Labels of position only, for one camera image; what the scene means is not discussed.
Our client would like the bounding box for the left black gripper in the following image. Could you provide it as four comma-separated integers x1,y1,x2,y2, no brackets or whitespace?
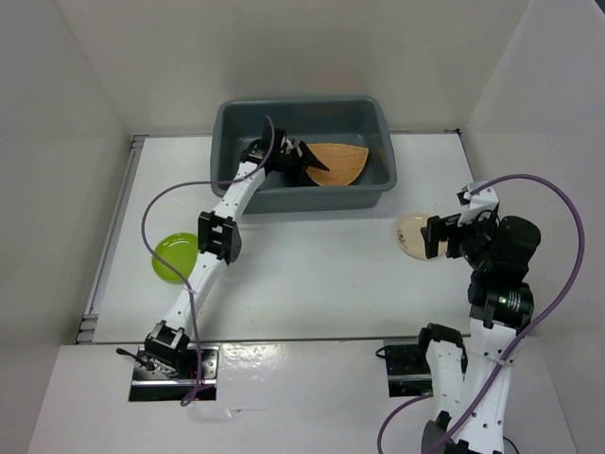
272,141,327,192

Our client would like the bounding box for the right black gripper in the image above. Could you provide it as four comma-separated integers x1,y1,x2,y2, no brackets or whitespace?
421,208,498,268

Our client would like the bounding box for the orange woven fan basket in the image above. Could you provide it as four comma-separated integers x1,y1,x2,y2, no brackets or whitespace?
307,143,370,186

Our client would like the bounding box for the lime green plate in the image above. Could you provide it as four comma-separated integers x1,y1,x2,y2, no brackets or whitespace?
151,233,199,284

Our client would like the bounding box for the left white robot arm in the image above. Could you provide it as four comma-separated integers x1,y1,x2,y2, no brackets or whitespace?
144,116,329,379

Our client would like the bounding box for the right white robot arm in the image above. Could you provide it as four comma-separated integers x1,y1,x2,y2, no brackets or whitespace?
414,209,541,453

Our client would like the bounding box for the grey plastic bin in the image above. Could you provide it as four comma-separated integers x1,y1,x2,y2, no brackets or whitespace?
210,95,397,214

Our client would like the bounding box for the cream plate with black pattern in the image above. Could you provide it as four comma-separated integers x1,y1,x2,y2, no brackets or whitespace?
395,213,429,261

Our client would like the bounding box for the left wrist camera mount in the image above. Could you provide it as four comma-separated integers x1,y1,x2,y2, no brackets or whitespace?
272,129,296,154

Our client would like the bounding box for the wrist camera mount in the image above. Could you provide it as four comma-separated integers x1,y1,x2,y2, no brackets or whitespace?
457,182,499,226
272,129,296,154

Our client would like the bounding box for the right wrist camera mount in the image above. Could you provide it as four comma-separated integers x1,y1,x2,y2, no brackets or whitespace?
457,182,499,226

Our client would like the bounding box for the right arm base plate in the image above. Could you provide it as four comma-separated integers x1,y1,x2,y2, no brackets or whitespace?
374,338,433,398

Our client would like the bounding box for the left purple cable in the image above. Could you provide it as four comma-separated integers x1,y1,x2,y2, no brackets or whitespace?
140,115,275,409

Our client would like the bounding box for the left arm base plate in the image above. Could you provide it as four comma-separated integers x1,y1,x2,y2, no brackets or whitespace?
129,344,220,403

